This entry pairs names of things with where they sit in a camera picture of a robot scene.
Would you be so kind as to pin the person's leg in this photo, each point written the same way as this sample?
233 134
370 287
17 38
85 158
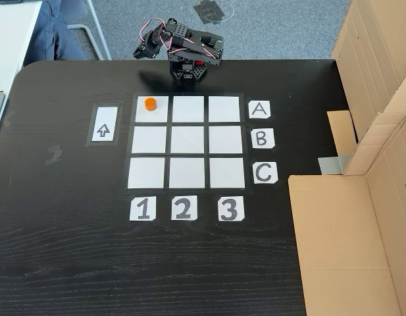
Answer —
54 33

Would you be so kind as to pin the white metal chair frame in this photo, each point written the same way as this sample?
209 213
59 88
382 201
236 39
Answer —
97 36

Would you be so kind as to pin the white table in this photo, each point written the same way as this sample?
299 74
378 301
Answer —
8 42

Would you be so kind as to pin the brown cardboard panel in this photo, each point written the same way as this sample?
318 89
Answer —
380 49
341 247

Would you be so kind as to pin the paper sheet letter C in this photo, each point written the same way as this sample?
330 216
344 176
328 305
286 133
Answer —
265 172

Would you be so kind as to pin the paper sheet letter A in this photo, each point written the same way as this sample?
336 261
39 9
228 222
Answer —
259 110

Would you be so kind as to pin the paper sheet number 1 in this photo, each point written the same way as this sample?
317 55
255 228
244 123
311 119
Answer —
142 209

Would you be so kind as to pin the paper sheet number 3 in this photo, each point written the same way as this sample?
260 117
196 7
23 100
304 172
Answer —
231 209

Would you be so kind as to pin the round orange token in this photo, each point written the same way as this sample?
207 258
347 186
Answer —
150 104

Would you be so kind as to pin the white arrow paper sheet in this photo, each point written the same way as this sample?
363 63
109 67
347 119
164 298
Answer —
104 118

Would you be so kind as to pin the paper sheet letter B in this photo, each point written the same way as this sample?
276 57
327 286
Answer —
262 138

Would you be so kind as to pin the clear tape scraps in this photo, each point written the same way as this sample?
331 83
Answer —
54 154

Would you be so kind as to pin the white nine-square grid sheet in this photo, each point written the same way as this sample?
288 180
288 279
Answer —
187 141

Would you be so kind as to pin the paper sheet number 2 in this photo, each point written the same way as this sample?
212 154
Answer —
184 208

